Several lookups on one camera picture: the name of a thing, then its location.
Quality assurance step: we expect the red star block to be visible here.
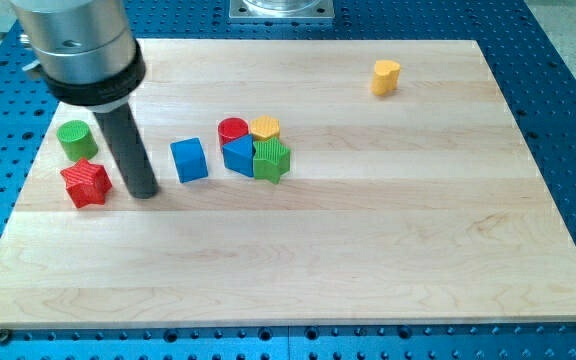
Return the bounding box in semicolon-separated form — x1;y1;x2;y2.
60;158;112;208

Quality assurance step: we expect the light wooden board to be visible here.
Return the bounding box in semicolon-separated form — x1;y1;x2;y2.
0;39;576;329

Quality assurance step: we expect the yellow hexagon block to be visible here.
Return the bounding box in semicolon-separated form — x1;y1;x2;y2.
249;115;280;141

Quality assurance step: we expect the green star block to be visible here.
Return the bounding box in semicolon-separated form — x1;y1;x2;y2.
253;137;291;184

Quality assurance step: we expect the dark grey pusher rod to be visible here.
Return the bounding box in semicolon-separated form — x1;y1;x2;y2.
94;104;159;199

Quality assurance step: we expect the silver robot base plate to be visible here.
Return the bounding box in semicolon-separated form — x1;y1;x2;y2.
229;0;335;22

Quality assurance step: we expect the red cylinder block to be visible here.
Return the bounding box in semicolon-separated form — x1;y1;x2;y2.
217;117;249;147

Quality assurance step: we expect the green cylinder block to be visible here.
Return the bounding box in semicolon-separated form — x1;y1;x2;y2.
57;120;98;162

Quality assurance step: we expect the blue triangle block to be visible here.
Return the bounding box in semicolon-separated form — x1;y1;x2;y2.
222;134;255;177

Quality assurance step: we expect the blue perforated metal table plate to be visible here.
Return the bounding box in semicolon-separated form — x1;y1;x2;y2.
0;1;576;359

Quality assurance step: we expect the blue cube block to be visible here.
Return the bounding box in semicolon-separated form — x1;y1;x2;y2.
170;138;208;183

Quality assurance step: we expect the yellow heart block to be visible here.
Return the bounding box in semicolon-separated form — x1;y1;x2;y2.
370;60;401;96

